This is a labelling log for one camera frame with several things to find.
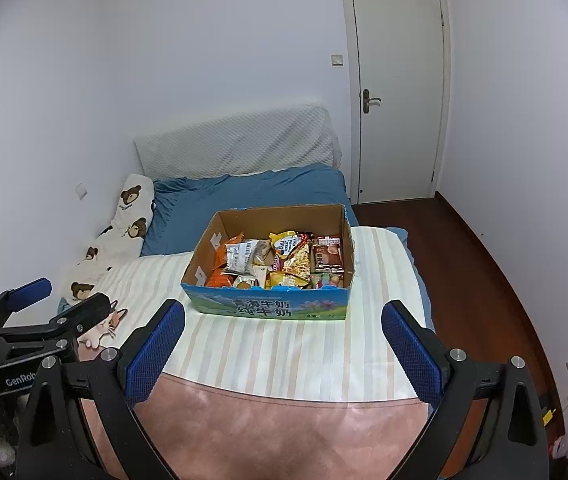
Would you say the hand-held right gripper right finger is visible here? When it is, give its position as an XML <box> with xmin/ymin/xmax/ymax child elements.
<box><xmin>381</xmin><ymin>299</ymin><xmax>550</xmax><ymax>480</ymax></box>

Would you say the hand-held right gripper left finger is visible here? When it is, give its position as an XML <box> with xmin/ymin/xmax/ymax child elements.
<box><xmin>16</xmin><ymin>299</ymin><xmax>186</xmax><ymax>480</ymax></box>

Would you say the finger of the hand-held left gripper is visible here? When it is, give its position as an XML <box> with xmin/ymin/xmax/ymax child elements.
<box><xmin>0</xmin><ymin>277</ymin><xmax>54</xmax><ymax>331</ymax></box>
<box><xmin>0</xmin><ymin>293</ymin><xmax>112</xmax><ymax>361</ymax></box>

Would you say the orange snack packet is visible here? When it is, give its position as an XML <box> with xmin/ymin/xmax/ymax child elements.
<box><xmin>204</xmin><ymin>244</ymin><xmax>237</xmax><ymax>289</ymax></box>

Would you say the cardboard box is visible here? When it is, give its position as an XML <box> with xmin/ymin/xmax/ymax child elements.
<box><xmin>180</xmin><ymin>203</ymin><xmax>356</xmax><ymax>321</ymax></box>

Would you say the pile of mixed snacks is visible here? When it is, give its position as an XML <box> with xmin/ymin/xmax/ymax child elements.
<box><xmin>205</xmin><ymin>230</ymin><xmax>347</xmax><ymax>291</ymax></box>

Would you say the striped blanket with cat print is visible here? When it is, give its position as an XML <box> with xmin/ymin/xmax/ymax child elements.
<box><xmin>76</xmin><ymin>226</ymin><xmax>432</xmax><ymax>480</ymax></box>

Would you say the bear print pillow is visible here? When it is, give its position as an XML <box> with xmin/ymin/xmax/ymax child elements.
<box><xmin>64</xmin><ymin>174</ymin><xmax>156</xmax><ymax>302</ymax></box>

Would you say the blue bed sheet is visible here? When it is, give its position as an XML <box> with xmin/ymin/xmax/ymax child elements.
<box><xmin>59</xmin><ymin>164</ymin><xmax>435</xmax><ymax>333</ymax></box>

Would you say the white headboard cover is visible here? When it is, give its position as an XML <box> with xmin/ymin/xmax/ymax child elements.
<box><xmin>133</xmin><ymin>101</ymin><xmax>342</xmax><ymax>181</ymax></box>

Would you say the white door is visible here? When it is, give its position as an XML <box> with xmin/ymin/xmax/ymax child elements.
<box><xmin>338</xmin><ymin>0</ymin><xmax>452</xmax><ymax>207</ymax></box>
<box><xmin>349</xmin><ymin>0</ymin><xmax>446</xmax><ymax>201</ymax></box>

